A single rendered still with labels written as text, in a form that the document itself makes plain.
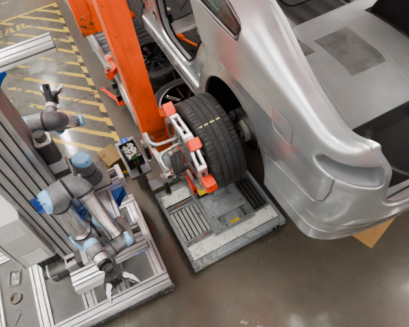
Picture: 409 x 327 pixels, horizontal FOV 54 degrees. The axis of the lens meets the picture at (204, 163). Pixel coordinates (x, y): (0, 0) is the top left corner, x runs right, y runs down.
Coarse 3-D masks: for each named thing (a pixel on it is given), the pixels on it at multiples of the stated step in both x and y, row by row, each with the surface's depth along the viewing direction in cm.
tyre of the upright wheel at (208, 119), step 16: (208, 96) 259; (192, 112) 250; (208, 112) 249; (224, 112) 249; (192, 128) 250; (208, 128) 245; (224, 128) 246; (208, 144) 244; (224, 144) 246; (240, 144) 249; (192, 160) 300; (208, 160) 248; (224, 160) 249; (240, 160) 254; (224, 176) 256; (240, 176) 269
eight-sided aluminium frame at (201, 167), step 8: (168, 120) 267; (176, 120) 258; (168, 128) 283; (176, 128) 254; (184, 128) 251; (184, 136) 247; (192, 136) 247; (192, 152) 247; (200, 152) 249; (200, 160) 251; (192, 168) 294; (200, 168) 249; (192, 176) 289; (200, 176) 254; (200, 184) 265
